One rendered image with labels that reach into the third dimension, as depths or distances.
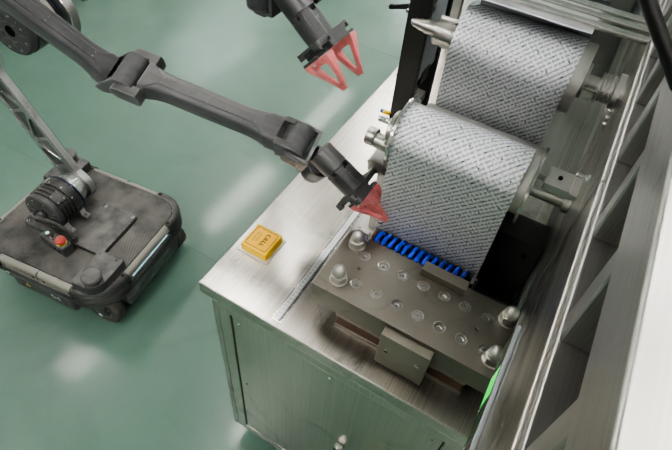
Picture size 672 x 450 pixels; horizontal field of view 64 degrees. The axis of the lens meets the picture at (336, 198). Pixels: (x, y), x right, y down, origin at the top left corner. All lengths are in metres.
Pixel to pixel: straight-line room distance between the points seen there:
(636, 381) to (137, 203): 2.13
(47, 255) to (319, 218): 1.23
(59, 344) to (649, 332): 2.14
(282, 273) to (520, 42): 0.69
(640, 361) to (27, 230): 2.22
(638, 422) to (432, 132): 0.72
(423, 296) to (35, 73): 2.96
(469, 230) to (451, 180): 0.12
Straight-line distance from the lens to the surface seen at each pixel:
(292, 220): 1.32
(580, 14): 1.15
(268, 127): 1.08
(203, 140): 2.91
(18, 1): 1.24
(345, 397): 1.25
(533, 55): 1.10
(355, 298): 1.05
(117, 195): 2.38
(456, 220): 1.04
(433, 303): 1.07
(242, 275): 1.23
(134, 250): 2.17
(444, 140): 0.97
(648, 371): 0.34
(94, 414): 2.15
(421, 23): 1.21
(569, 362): 0.57
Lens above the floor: 1.92
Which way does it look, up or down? 47 degrees down
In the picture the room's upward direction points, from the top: 6 degrees clockwise
